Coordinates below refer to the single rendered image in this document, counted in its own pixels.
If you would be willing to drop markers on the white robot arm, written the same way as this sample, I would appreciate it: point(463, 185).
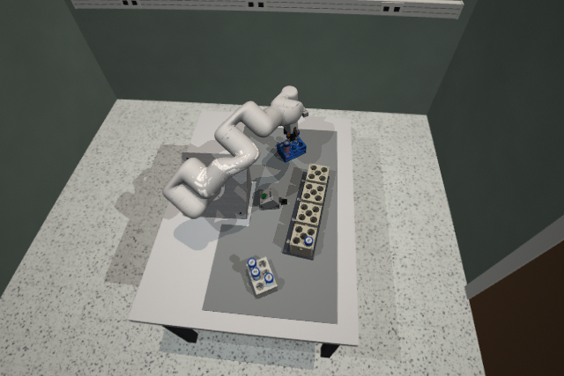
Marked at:
point(208, 181)

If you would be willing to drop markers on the blue tube rack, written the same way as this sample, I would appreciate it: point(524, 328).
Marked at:
point(295, 152)

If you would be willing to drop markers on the beige square adapter with holes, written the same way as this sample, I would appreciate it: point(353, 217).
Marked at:
point(313, 193)
point(317, 174)
point(308, 214)

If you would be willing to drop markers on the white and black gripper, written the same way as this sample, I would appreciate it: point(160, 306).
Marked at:
point(290, 129)

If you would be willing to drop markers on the white tube rack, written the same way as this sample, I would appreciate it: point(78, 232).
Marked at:
point(260, 286)

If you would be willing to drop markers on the grey flat mat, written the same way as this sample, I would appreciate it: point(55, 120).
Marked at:
point(307, 289)

